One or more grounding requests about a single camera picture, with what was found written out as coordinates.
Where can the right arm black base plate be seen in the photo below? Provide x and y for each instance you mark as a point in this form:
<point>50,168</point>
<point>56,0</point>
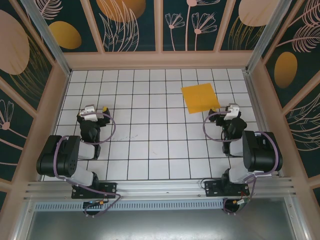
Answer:
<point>212,188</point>

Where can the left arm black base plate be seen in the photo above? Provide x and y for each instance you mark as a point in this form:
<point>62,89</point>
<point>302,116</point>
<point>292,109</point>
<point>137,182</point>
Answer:
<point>110,190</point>

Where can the aluminium table edge rail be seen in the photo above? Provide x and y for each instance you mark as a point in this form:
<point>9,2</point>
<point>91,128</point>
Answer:
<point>256,105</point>

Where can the small controller board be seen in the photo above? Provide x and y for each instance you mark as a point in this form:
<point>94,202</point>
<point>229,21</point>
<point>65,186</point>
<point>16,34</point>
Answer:
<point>93,203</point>
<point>240,202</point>

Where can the long aluminium mounting rail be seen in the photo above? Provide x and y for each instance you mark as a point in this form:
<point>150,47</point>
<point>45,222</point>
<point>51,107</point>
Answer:
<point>160,190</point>

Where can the grey metal sheet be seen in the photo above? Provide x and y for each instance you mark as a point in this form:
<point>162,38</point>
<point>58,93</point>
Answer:
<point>160,225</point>

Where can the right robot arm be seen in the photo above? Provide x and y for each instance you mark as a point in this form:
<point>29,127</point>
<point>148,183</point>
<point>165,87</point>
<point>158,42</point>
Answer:
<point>262,155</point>

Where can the aluminium corner post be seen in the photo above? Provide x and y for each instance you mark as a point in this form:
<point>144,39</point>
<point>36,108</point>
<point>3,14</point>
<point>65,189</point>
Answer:
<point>50,40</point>
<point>266,37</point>

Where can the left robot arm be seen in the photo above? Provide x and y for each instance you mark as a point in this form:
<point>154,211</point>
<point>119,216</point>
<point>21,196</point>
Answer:
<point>62,155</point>

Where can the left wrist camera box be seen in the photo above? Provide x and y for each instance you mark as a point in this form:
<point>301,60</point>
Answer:
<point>88,113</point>

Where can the aluminium side bar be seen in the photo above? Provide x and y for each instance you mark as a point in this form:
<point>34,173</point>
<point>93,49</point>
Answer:
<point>23,222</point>
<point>297,220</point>

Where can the yellow cloth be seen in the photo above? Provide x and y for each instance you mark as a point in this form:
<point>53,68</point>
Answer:
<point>200,98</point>

